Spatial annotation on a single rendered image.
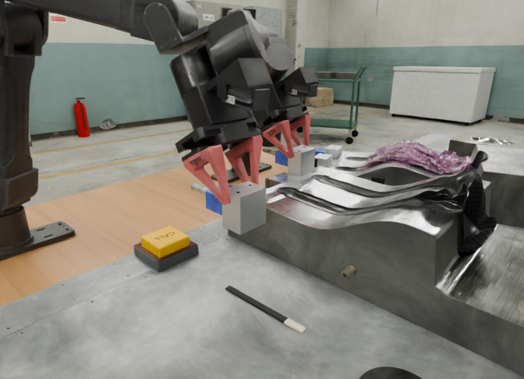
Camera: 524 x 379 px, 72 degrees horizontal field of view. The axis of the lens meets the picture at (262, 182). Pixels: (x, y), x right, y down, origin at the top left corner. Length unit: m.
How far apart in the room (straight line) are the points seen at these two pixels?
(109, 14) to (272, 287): 0.44
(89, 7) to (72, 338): 0.42
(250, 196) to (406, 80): 7.09
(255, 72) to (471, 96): 6.72
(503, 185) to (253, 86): 0.60
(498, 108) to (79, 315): 7.66
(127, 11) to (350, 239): 0.42
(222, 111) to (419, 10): 8.04
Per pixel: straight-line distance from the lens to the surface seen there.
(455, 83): 7.16
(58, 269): 0.70
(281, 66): 0.73
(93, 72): 6.13
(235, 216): 0.48
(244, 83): 0.42
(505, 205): 0.89
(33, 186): 0.75
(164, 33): 0.50
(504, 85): 7.84
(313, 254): 0.58
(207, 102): 0.47
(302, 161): 0.76
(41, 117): 5.97
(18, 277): 0.71
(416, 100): 7.42
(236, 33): 0.49
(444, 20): 8.22
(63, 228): 0.82
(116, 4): 0.54
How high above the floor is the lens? 1.13
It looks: 19 degrees down
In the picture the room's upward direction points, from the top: straight up
